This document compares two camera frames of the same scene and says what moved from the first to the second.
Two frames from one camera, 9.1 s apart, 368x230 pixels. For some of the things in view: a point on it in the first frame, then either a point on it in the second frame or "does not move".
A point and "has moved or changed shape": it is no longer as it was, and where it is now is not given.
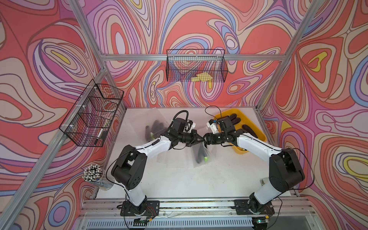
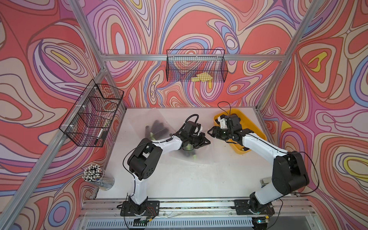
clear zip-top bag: [149, 125] does not move
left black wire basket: [89, 122] does not move
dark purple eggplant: [147, 133] does not move
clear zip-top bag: [202, 155] has moved or changed shape
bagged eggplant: [158, 129] does not move
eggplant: [201, 154] → [189, 152]
